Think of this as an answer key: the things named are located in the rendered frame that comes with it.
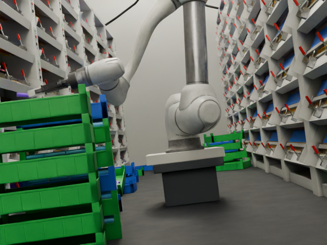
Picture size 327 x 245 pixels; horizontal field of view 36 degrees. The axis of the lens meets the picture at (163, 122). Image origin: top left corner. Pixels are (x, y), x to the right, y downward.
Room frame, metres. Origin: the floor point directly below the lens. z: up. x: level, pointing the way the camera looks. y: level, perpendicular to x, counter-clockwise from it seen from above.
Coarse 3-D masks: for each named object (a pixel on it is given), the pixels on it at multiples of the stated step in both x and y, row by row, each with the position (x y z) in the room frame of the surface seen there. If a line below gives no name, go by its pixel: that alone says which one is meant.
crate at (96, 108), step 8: (104, 96) 1.68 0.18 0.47; (96, 104) 1.67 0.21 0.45; (104, 104) 1.68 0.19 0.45; (96, 112) 1.67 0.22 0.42; (104, 112) 1.67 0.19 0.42; (72, 120) 1.66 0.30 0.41; (80, 120) 1.67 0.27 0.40; (96, 120) 1.74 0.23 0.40; (24, 128) 1.71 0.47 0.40; (32, 128) 1.76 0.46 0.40
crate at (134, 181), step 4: (132, 180) 3.23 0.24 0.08; (128, 184) 3.42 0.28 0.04; (132, 184) 3.23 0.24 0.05; (136, 184) 3.42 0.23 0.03; (124, 188) 3.23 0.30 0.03; (128, 188) 3.23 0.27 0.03; (132, 188) 3.23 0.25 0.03; (136, 188) 3.39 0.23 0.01; (124, 192) 3.23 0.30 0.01; (128, 192) 3.23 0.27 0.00; (132, 192) 3.23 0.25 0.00
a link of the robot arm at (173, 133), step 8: (176, 96) 2.38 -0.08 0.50; (168, 104) 2.39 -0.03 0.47; (176, 104) 2.35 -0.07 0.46; (168, 112) 2.38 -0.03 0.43; (168, 120) 2.39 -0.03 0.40; (168, 128) 2.40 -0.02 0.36; (176, 128) 2.34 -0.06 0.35; (168, 136) 2.41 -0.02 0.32; (176, 136) 2.37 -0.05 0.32; (184, 136) 2.36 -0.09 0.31; (192, 136) 2.38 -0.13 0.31
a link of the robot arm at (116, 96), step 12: (168, 0) 2.36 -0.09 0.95; (156, 12) 2.35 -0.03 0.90; (168, 12) 2.37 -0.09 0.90; (144, 24) 2.35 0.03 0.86; (156, 24) 2.36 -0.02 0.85; (144, 36) 2.36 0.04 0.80; (144, 48) 2.39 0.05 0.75; (132, 60) 2.40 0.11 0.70; (132, 72) 2.41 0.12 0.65; (120, 84) 2.35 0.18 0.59; (108, 96) 2.36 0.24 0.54; (120, 96) 2.38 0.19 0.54
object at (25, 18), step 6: (0, 0) 2.38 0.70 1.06; (0, 6) 2.40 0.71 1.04; (6, 6) 2.47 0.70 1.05; (0, 12) 2.68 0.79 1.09; (6, 12) 2.48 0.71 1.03; (12, 12) 2.55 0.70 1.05; (18, 12) 2.67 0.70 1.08; (24, 12) 2.84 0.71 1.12; (0, 18) 2.81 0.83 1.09; (12, 18) 2.58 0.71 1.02; (18, 18) 2.65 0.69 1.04; (24, 18) 2.73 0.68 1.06; (30, 18) 2.84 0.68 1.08; (24, 24) 2.75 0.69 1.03; (30, 24) 2.84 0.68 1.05
